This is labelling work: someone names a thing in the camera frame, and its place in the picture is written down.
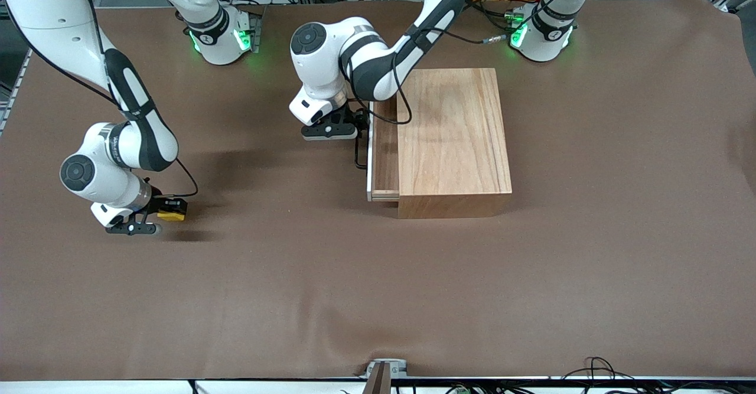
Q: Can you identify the wooden drawer white front black handle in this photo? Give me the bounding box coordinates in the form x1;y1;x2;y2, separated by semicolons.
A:
353;97;401;202

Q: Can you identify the black cable bundle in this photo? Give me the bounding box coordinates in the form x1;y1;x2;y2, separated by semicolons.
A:
561;356;756;394

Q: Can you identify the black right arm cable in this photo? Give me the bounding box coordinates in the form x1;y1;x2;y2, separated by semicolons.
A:
0;0;200;198

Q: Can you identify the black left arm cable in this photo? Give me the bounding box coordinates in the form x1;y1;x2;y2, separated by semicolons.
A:
340;0;591;126

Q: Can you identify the wooden drawer cabinet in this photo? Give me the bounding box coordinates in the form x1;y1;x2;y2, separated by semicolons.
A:
396;67;513;220

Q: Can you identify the brown table cloth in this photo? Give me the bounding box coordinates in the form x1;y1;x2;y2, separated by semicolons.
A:
0;0;756;381

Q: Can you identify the grey metal bracket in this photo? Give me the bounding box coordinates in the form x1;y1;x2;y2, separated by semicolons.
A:
363;359;409;394

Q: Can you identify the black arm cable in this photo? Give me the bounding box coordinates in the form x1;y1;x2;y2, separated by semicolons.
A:
0;0;200;198
340;0;591;126

